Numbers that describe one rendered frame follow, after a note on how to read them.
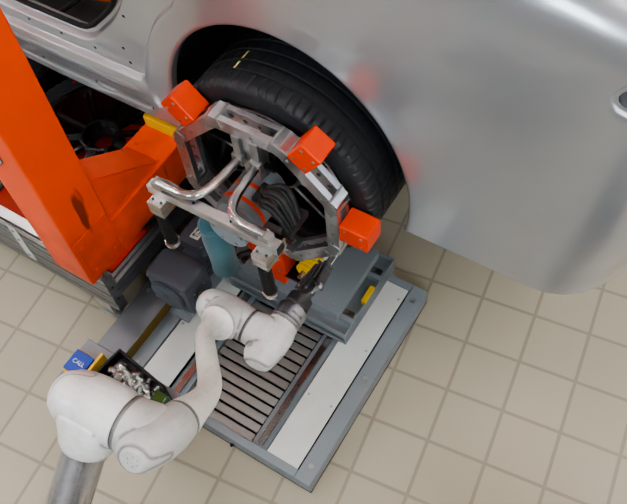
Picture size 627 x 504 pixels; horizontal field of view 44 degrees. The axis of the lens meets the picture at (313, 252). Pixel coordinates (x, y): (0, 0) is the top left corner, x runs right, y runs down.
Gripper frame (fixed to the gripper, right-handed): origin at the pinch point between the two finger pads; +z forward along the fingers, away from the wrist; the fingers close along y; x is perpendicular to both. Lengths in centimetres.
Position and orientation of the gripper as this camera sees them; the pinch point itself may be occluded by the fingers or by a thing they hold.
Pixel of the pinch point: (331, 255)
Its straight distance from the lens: 229.5
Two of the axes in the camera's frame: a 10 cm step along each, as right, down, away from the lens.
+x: -6.5, -6.7, -3.6
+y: 5.5, -0.9, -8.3
